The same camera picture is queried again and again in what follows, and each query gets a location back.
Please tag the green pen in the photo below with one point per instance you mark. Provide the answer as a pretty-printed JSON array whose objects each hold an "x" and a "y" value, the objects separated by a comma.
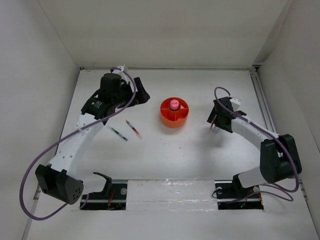
[{"x": 119, "y": 134}]

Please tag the clear blue spray bottle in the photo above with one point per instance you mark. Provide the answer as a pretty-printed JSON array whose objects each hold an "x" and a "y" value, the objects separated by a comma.
[{"x": 215, "y": 130}]

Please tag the orange capped red pen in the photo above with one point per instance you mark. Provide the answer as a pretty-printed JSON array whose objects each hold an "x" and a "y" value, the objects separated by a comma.
[{"x": 134, "y": 129}]

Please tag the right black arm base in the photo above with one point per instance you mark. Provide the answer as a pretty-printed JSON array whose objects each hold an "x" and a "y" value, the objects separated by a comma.
[{"x": 230, "y": 195}]

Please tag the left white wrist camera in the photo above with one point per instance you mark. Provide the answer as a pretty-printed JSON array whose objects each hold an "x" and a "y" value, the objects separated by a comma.
[{"x": 119, "y": 70}]

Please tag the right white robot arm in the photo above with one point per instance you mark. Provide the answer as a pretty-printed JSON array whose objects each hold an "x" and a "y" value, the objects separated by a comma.
[{"x": 279, "y": 158}]

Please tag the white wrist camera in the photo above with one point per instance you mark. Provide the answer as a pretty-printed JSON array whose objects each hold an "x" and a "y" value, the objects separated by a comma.
[
  {"x": 235, "y": 103},
  {"x": 119, "y": 70}
]

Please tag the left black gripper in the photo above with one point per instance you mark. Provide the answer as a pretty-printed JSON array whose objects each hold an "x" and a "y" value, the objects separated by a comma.
[{"x": 142, "y": 96}]

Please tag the orange round divided container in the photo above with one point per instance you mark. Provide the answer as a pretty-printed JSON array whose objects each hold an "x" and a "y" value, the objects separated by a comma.
[{"x": 174, "y": 118}]

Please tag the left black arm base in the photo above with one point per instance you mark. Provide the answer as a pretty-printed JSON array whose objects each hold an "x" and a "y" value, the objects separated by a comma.
[{"x": 112, "y": 197}]

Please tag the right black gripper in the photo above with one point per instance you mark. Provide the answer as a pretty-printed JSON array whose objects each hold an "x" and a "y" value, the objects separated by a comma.
[{"x": 216, "y": 121}]

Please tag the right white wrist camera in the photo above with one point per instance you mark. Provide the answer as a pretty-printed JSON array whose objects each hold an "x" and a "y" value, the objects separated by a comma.
[{"x": 235, "y": 103}]

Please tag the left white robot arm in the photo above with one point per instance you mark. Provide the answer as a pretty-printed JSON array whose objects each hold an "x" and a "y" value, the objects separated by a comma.
[{"x": 58, "y": 178}]

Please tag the pink capped glue bottle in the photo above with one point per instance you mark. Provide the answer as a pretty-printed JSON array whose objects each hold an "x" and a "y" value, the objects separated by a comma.
[{"x": 174, "y": 105}]

